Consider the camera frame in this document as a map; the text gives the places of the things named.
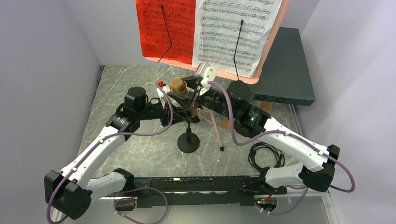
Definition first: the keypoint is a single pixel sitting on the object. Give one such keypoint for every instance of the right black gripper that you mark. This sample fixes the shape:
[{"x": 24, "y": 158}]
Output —
[{"x": 186, "y": 98}]

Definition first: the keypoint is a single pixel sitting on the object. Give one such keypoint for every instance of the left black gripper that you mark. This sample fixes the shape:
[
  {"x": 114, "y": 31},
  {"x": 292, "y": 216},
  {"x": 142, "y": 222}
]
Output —
[{"x": 178, "y": 116}]

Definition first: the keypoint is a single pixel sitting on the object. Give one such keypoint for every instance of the gold metal tube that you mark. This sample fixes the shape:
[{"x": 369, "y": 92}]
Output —
[{"x": 178, "y": 85}]

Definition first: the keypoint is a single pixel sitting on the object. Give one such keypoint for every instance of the black round-base stand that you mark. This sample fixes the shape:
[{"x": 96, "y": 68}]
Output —
[{"x": 188, "y": 142}]

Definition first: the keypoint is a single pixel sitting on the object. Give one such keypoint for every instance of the white sheet music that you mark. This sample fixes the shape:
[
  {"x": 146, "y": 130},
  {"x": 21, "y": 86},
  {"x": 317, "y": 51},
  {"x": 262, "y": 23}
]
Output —
[{"x": 231, "y": 35}]

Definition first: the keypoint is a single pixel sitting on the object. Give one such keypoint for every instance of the red sheet music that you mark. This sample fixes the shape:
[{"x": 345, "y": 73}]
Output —
[{"x": 167, "y": 28}]

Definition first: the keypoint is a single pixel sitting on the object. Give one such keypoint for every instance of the pink music stand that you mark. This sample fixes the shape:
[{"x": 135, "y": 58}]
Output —
[{"x": 217, "y": 38}]

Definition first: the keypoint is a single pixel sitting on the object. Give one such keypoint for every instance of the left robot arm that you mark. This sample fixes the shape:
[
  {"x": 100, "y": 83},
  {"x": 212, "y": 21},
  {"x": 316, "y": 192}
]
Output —
[{"x": 70, "y": 191}]

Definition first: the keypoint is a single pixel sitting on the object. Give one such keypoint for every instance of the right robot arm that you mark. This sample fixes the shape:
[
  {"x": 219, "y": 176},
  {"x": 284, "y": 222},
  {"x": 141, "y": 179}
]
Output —
[{"x": 315, "y": 166}]

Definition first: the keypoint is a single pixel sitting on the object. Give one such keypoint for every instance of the wooden board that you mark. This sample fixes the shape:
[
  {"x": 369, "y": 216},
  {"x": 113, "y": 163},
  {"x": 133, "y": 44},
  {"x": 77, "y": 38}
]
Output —
[{"x": 264, "y": 105}]

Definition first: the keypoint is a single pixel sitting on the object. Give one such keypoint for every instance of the dark teal amplifier box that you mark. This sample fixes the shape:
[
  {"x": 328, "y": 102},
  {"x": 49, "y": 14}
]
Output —
[{"x": 285, "y": 76}]

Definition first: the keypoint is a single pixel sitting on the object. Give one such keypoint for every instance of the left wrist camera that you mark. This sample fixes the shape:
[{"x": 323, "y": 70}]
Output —
[{"x": 162, "y": 89}]

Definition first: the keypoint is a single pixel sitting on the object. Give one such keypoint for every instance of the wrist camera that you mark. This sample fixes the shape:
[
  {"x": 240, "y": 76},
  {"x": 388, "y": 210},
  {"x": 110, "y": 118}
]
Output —
[
  {"x": 162, "y": 89},
  {"x": 206, "y": 73}
]

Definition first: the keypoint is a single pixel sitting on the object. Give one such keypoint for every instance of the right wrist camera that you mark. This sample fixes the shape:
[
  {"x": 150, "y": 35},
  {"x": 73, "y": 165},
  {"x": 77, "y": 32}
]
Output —
[{"x": 206, "y": 73}]

